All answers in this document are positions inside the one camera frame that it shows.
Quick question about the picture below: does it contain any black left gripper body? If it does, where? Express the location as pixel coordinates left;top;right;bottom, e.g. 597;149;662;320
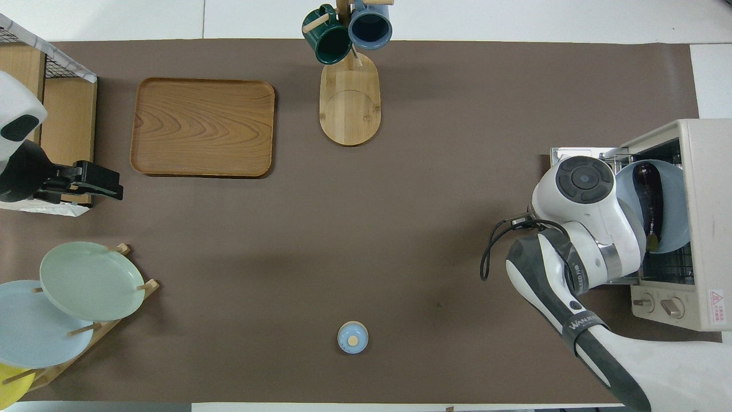
0;140;76;204

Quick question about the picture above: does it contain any dark purple eggplant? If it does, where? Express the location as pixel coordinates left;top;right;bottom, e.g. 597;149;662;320
632;162;664;241

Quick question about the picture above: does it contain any cream toaster oven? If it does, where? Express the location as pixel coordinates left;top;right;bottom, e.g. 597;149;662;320
550;118;732;332

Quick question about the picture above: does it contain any pale green plate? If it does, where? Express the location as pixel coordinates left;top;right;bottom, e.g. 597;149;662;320
39;241;146;322

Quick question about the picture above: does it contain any wooden serving tray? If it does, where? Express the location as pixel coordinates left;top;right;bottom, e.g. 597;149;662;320
130;77;276;179

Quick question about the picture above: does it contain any wooden plate rack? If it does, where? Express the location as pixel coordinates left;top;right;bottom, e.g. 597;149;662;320
0;243;161;393

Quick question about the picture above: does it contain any light blue racked plate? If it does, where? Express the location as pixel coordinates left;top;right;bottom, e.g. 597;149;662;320
0;280;95;369

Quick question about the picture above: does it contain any yellow plate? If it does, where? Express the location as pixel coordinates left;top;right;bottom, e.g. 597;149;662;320
0;362;36;404

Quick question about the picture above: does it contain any wooden mug tree stand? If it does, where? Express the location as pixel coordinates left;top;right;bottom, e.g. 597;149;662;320
302;0;395;147

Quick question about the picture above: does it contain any dark green mug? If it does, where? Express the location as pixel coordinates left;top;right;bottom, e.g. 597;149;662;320
302;5;353;65

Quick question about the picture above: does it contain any small blue white bowl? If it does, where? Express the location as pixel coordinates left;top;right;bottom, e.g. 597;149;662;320
337;321;369;355

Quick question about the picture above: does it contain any brown table mat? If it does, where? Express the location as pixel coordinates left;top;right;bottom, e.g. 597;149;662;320
0;39;722;404

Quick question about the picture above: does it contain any blue mug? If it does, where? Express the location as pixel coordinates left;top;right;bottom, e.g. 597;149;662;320
348;0;393;50

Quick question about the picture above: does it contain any wooden shelf with wire basket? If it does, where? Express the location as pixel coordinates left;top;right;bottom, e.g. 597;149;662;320
0;14;98;217

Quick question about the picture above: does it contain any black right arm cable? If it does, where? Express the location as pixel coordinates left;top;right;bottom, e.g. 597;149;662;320
479;216;568;282

